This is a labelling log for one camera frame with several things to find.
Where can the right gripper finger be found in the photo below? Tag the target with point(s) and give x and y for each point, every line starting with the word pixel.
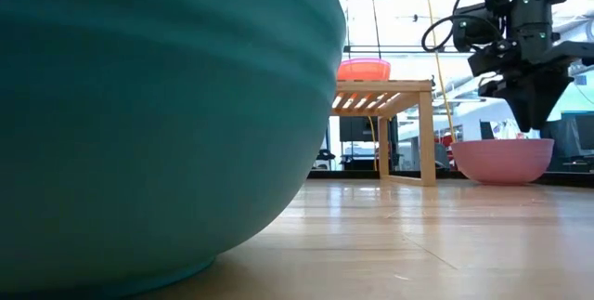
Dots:
pixel 523 109
pixel 545 102

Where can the large light pink bowl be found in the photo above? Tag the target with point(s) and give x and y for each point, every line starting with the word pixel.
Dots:
pixel 503 163

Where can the yellow translucent bowl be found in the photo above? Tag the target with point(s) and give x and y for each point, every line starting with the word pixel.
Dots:
pixel 364 76

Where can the magenta translucent bowl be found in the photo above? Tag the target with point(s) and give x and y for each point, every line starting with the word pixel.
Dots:
pixel 364 62

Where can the large teal bowl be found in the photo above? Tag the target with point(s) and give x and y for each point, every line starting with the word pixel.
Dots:
pixel 139 128

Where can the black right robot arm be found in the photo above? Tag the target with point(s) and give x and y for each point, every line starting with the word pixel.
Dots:
pixel 478 26

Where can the wooden slatted shelf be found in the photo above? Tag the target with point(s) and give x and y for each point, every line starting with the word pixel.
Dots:
pixel 427 142

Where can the patterned colourful cloth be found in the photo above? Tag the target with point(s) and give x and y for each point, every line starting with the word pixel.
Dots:
pixel 508 130

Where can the black monitor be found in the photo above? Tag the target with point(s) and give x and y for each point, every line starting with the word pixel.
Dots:
pixel 357 129

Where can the black office chair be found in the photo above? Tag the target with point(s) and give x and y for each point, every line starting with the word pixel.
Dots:
pixel 325 158

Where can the long ceiling light rail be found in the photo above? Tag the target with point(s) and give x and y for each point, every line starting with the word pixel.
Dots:
pixel 394 49

